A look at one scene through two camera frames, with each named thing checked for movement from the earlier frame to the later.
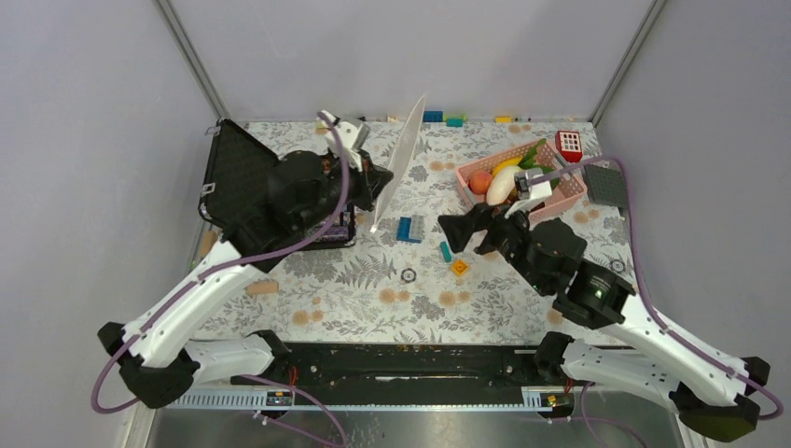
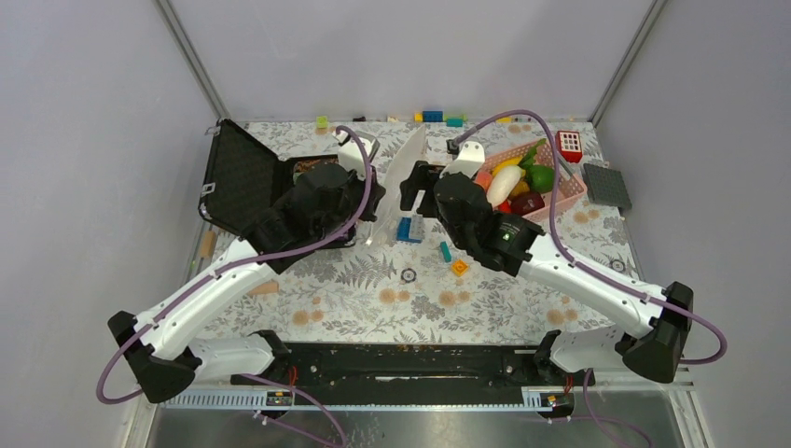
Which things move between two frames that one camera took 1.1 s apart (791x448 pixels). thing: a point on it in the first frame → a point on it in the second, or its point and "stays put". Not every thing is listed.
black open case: (235, 194) stays put
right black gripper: (458, 229) → (423, 176)
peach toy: (479, 181) stays put
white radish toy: (500, 184) stays put
